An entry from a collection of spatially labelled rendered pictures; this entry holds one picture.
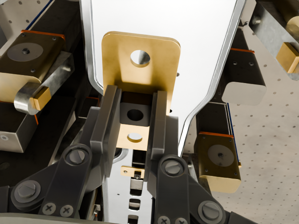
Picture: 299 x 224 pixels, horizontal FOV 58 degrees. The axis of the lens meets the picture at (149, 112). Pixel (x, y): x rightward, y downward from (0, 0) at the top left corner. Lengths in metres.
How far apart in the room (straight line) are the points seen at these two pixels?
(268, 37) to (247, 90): 0.14
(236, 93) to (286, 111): 0.50
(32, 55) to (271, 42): 0.34
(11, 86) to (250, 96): 0.39
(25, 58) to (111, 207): 0.54
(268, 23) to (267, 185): 1.02
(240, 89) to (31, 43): 0.36
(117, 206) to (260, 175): 0.66
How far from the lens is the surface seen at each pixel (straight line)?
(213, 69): 0.45
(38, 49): 0.47
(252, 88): 0.50
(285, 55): 0.34
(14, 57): 0.46
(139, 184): 0.74
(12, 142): 0.46
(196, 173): 0.60
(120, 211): 0.87
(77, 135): 0.54
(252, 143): 1.08
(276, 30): 0.37
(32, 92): 0.41
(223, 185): 0.62
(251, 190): 1.35
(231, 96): 0.50
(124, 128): 0.17
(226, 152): 0.64
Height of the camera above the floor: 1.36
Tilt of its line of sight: 45 degrees down
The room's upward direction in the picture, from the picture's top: 173 degrees counter-clockwise
